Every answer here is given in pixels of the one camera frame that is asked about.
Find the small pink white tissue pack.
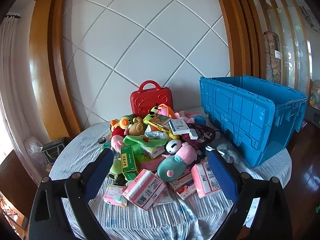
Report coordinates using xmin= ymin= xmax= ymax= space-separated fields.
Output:
xmin=102 ymin=184 xmax=128 ymax=207

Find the clear plastic bag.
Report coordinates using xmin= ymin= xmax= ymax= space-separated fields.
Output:
xmin=25 ymin=136 xmax=47 ymax=163

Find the yellow green printed box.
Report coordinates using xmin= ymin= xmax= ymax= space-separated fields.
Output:
xmin=144 ymin=115 xmax=175 ymax=132

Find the rolled patterned carpet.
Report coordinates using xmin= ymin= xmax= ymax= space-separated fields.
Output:
xmin=263 ymin=31 xmax=284 ymax=83

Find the wooden slatted glass partition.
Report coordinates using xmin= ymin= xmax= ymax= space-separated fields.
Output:
xmin=254 ymin=0 xmax=315 ymax=98

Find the green frog plush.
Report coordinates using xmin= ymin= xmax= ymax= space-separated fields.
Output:
xmin=144 ymin=107 xmax=163 ymax=120

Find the red white flat box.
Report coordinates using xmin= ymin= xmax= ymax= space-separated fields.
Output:
xmin=176 ymin=185 xmax=197 ymax=200
xmin=168 ymin=170 xmax=195 ymax=192

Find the brown wooden cabinet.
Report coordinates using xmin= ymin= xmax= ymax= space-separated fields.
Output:
xmin=0 ymin=150 xmax=40 ymax=223

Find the large pink tissue pack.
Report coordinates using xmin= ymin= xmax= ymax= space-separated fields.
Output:
xmin=122 ymin=169 xmax=167 ymax=211

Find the white blue packet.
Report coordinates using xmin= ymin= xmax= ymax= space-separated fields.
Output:
xmin=152 ymin=190 xmax=175 ymax=207

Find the dark branch wall decoration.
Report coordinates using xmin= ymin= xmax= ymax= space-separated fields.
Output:
xmin=299 ymin=5 xmax=320 ymax=32

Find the crinkled silver green packet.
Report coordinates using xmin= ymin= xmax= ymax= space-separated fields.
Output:
xmin=145 ymin=125 xmax=170 ymax=140

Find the pink pig plush blue body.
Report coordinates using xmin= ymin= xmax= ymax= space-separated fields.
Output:
xmin=186 ymin=114 xmax=207 ymax=127

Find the pink plush orange hood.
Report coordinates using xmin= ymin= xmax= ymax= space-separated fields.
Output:
xmin=157 ymin=104 xmax=175 ymax=118

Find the white round plush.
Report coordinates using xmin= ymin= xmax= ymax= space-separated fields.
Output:
xmin=165 ymin=139 xmax=182 ymax=154

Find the dark maroon printed pillow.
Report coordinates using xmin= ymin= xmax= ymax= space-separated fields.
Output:
xmin=182 ymin=124 xmax=216 ymax=150

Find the yellow white small box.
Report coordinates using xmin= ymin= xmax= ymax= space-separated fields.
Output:
xmin=141 ymin=145 xmax=165 ymax=159

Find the small light green plush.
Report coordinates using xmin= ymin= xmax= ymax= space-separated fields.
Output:
xmin=109 ymin=159 xmax=123 ymax=177

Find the striped cloth-covered desktop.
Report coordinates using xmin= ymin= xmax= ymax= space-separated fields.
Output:
xmin=49 ymin=106 xmax=293 ymax=240

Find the yellow bear plush red shirt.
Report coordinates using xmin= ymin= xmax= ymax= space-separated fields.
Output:
xmin=110 ymin=119 xmax=125 ymax=137

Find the black square box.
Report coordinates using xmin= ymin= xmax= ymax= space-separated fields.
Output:
xmin=41 ymin=137 xmax=73 ymax=165

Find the brown bear plush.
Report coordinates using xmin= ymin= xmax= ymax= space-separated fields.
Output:
xmin=127 ymin=117 xmax=147 ymax=135

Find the white box teal print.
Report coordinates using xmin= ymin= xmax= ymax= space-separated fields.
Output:
xmin=169 ymin=118 xmax=190 ymax=135

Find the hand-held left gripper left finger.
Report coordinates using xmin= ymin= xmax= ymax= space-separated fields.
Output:
xmin=28 ymin=148 xmax=115 ymax=240

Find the white curtain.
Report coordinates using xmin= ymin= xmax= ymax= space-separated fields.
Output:
xmin=0 ymin=15 xmax=50 ymax=180

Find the wooden wall frame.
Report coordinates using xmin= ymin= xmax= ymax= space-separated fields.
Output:
xmin=211 ymin=0 xmax=260 ymax=78
xmin=29 ymin=0 xmax=83 ymax=138

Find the pink pig plush teal body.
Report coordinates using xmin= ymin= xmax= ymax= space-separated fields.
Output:
xmin=157 ymin=142 xmax=198 ymax=182

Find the pink flat pouch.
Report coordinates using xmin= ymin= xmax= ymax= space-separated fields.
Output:
xmin=139 ymin=155 xmax=165 ymax=173

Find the blue plastic crate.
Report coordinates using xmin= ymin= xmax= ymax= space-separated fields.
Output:
xmin=199 ymin=75 xmax=308 ymax=168

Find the green medicine box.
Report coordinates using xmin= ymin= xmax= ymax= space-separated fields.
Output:
xmin=120 ymin=144 xmax=139 ymax=180

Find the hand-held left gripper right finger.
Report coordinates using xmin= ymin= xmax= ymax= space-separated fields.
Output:
xmin=207 ymin=150 xmax=293 ymax=240

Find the yellow duck plush green hood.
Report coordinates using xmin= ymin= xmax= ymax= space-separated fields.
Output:
xmin=119 ymin=115 xmax=137 ymax=130

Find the grey fluffy plush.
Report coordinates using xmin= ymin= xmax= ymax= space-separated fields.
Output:
xmin=216 ymin=142 xmax=240 ymax=164

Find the red carry case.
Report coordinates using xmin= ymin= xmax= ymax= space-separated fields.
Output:
xmin=130 ymin=80 xmax=172 ymax=117

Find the pink plush toy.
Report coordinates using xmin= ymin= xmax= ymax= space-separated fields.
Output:
xmin=111 ymin=135 xmax=124 ymax=153

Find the small black plush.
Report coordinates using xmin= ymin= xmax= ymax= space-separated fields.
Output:
xmin=114 ymin=174 xmax=128 ymax=187

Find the pink tissue pack white label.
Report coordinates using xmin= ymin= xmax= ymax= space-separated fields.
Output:
xmin=191 ymin=162 xmax=223 ymax=199

